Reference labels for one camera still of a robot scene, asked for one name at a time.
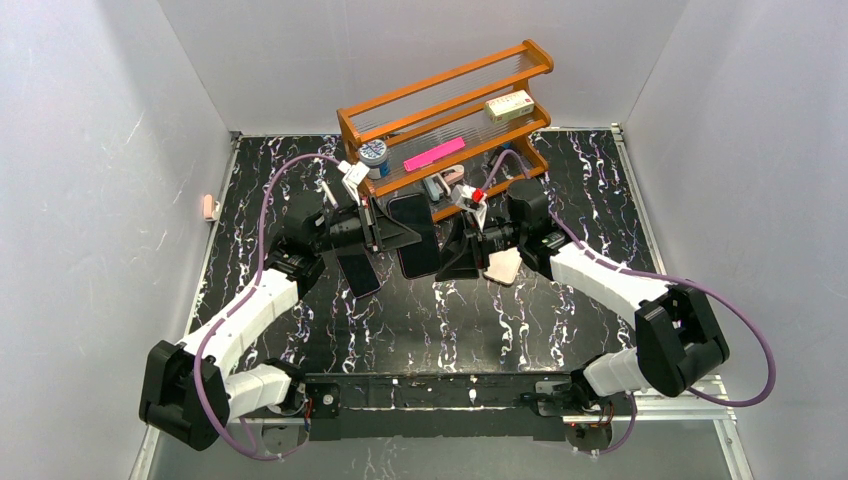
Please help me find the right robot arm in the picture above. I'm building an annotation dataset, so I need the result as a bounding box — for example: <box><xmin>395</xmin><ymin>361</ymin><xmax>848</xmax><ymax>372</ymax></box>
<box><xmin>436</xmin><ymin>179</ymin><xmax>730</xmax><ymax>404</ymax></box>

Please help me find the blue lidded jar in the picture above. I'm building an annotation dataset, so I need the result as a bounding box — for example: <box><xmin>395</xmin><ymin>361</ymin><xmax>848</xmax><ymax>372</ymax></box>
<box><xmin>358</xmin><ymin>139</ymin><xmax>390</xmax><ymax>180</ymax></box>

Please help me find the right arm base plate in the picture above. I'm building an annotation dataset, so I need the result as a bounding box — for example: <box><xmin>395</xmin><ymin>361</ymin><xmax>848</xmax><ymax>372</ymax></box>
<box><xmin>517</xmin><ymin>373</ymin><xmax>615</xmax><ymax>423</ymax></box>

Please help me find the pink wall hook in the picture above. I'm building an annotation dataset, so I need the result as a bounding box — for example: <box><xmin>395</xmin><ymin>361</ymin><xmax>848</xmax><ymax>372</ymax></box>
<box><xmin>202</xmin><ymin>194</ymin><xmax>221</xmax><ymax>222</ymax></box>

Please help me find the purple smartphone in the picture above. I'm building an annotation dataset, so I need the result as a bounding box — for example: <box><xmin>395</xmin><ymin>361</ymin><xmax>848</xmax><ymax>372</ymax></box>
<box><xmin>337</xmin><ymin>253</ymin><xmax>381</xmax><ymax>298</ymax></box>

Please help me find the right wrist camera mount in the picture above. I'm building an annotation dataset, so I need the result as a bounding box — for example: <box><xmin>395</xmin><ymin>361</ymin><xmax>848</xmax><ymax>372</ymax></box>
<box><xmin>450</xmin><ymin>184</ymin><xmax>488</xmax><ymax>230</ymax></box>

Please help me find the phone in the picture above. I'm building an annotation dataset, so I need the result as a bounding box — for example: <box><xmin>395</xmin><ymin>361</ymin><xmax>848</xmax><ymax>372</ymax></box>
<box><xmin>483</xmin><ymin>247</ymin><xmax>522</xmax><ymax>286</ymax></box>

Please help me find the aluminium front frame rail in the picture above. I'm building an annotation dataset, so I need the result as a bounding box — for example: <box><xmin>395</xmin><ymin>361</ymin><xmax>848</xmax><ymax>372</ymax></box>
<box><xmin>131</xmin><ymin>374</ymin><xmax>753</xmax><ymax>479</ymax></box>

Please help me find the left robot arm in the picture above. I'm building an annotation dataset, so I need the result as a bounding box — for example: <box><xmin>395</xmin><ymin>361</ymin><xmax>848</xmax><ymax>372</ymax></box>
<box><xmin>139</xmin><ymin>191</ymin><xmax>422</xmax><ymax>451</ymax></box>

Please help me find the small black clip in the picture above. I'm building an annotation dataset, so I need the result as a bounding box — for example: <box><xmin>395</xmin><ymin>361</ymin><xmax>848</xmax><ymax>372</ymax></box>
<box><xmin>486</xmin><ymin>145</ymin><xmax>509</xmax><ymax>171</ymax></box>

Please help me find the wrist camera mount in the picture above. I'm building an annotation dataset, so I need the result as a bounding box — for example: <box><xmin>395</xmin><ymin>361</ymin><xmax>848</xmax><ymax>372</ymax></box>
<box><xmin>337</xmin><ymin>161</ymin><xmax>370</xmax><ymax>205</ymax></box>
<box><xmin>450</xmin><ymin>184</ymin><xmax>488</xmax><ymax>230</ymax></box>

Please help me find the pink flat bar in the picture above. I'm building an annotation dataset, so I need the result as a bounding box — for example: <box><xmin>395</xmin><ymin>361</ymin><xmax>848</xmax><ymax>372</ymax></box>
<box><xmin>403</xmin><ymin>137</ymin><xmax>465</xmax><ymax>172</ymax></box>

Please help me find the orange wooden shelf rack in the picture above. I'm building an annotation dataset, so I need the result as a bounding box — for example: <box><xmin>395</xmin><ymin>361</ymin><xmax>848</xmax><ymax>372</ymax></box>
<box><xmin>337</xmin><ymin>39</ymin><xmax>554</xmax><ymax>198</ymax></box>

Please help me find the black smartphone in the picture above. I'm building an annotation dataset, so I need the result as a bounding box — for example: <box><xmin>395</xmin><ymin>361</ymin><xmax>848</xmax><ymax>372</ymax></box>
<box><xmin>386</xmin><ymin>192</ymin><xmax>442</xmax><ymax>281</ymax></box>

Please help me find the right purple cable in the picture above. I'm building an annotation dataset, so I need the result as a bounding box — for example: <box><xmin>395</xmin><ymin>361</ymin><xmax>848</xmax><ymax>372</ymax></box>
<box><xmin>480</xmin><ymin>149</ymin><xmax>776</xmax><ymax>456</ymax></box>

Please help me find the cream rectangular box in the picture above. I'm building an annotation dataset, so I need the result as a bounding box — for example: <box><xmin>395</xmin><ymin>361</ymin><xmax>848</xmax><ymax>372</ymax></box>
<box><xmin>484</xmin><ymin>90</ymin><xmax>535</xmax><ymax>124</ymax></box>

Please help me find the purple white pen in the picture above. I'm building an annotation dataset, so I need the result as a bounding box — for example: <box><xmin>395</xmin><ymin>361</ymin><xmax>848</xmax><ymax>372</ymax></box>
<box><xmin>319</xmin><ymin>180</ymin><xmax>338</xmax><ymax>209</ymax></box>

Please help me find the pink and blue stapler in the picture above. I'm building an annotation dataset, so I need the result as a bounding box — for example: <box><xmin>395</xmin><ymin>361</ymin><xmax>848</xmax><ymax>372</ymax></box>
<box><xmin>422</xmin><ymin>165</ymin><xmax>465</xmax><ymax>203</ymax></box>

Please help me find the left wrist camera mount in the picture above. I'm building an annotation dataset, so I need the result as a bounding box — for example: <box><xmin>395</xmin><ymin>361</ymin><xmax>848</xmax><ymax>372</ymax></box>
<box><xmin>337</xmin><ymin>161</ymin><xmax>370</xmax><ymax>205</ymax></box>

